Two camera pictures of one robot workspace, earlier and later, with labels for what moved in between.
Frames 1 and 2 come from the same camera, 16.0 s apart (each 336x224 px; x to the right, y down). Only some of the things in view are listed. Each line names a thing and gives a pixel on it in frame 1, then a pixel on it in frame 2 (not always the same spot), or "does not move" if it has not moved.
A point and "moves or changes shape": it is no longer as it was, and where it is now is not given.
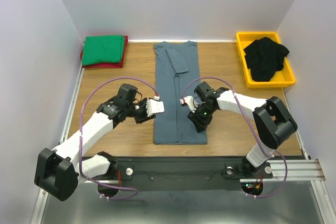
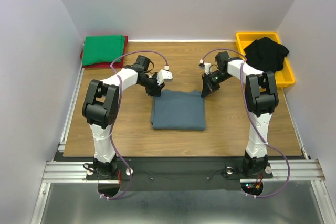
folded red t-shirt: (116, 64) does not move
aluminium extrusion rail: (298, 170) does not move
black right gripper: (199, 123) -> (208, 86)
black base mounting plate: (185, 173) does not move
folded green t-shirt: (103, 49) does not move
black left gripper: (145, 117) -> (156, 91)
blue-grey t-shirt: (176, 65) moves or changes shape
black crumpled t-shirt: (264, 57) does not move
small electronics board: (252, 188) does not move
